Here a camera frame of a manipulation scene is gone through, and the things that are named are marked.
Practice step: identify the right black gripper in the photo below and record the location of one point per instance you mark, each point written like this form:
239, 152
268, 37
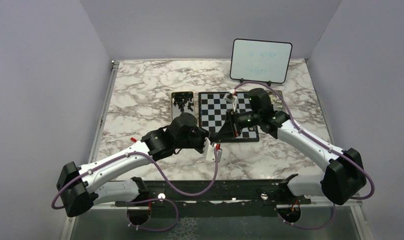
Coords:
231, 129

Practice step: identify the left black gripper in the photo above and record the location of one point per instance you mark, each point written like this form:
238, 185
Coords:
203, 133

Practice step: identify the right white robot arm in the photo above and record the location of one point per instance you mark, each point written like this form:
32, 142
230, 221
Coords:
342, 175

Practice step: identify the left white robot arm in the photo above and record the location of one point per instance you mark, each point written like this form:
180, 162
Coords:
82, 187

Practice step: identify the black chess pieces pile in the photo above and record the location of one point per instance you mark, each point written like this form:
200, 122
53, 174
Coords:
183, 100

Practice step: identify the black white chessboard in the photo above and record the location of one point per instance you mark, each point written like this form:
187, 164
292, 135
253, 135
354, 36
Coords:
212, 115

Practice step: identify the yellow tin tray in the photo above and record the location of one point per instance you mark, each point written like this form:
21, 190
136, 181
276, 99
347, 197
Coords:
175, 112

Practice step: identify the lilac tin tray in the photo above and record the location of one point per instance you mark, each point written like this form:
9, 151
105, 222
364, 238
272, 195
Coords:
275, 101

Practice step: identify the small whiteboard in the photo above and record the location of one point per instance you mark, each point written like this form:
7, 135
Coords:
260, 60

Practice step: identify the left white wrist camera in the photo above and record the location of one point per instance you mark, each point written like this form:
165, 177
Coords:
211, 151

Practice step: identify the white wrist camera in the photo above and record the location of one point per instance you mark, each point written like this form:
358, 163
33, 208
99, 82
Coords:
211, 151
231, 98

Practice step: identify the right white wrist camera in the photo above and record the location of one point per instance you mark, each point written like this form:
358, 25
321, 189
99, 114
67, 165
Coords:
231, 98

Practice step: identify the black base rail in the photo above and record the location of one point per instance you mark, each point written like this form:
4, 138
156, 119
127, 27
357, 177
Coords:
226, 198

